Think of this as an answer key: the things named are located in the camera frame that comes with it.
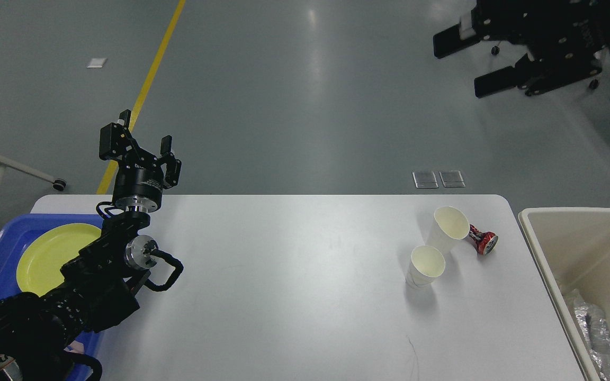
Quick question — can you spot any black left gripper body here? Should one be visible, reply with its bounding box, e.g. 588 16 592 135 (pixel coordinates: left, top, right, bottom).
112 162 163 212

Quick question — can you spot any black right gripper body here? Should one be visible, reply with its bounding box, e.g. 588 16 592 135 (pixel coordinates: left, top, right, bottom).
522 1 610 59

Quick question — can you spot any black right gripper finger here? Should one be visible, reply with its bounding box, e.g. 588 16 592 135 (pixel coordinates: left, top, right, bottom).
433 1 530 59
474 45 604 98

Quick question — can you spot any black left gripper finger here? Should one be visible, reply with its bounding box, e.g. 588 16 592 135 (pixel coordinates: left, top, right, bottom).
158 135 182 189
98 110 157 166

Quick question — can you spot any yellow plastic plate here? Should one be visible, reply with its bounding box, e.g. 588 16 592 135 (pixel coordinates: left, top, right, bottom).
15 223 100 296

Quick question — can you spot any silver foil wrapper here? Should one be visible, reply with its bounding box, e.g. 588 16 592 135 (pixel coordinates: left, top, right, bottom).
564 288 610 380

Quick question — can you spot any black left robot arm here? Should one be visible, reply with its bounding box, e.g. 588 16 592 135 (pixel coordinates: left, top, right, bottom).
0 110 184 380

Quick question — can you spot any right metal floor plate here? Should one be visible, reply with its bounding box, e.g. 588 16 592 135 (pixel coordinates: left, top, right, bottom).
439 170 466 188

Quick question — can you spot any metal floor plate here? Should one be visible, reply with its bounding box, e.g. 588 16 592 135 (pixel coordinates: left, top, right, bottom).
439 170 466 188
412 171 439 189

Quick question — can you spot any left metal floor plate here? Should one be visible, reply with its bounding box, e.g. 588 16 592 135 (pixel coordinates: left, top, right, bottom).
412 171 439 189

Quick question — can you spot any blue plastic tray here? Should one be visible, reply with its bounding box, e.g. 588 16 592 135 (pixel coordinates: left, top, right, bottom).
0 214 104 380

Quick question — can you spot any small white cup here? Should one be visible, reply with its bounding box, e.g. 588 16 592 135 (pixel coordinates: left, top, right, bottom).
426 206 470 255

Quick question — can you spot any crushed red soda can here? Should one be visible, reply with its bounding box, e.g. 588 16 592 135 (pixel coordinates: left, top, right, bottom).
468 224 499 256

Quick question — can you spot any pink mug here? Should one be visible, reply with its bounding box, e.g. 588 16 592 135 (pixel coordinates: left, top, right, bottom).
65 340 85 354

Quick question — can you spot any beige plastic bin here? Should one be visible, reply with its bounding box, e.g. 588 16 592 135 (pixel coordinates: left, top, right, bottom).
518 207 610 380

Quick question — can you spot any white paper cup front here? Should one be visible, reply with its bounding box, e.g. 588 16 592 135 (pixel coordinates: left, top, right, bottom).
405 244 446 288

